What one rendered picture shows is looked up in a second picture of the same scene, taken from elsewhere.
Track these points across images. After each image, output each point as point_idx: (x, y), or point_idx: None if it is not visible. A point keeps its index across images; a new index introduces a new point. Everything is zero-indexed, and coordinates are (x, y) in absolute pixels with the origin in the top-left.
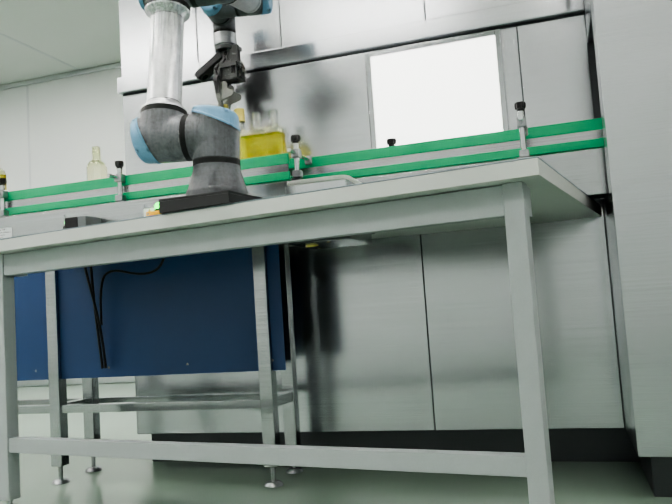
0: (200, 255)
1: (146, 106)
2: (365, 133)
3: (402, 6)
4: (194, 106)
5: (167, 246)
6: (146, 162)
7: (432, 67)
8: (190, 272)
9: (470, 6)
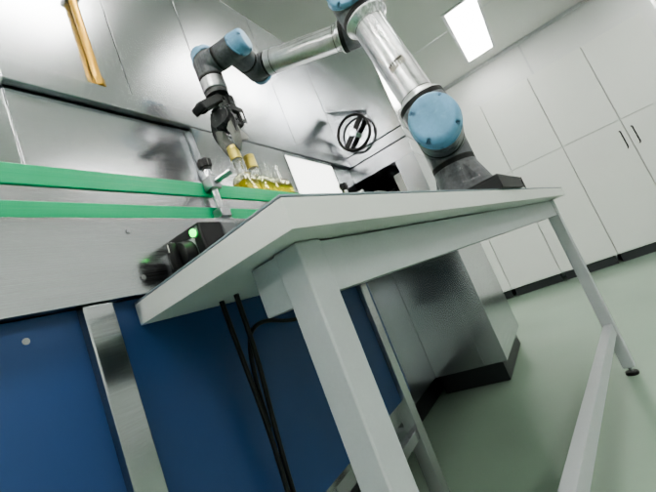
0: None
1: (440, 86)
2: None
3: (282, 131)
4: None
5: (491, 226)
6: (447, 140)
7: (314, 174)
8: None
9: (311, 146)
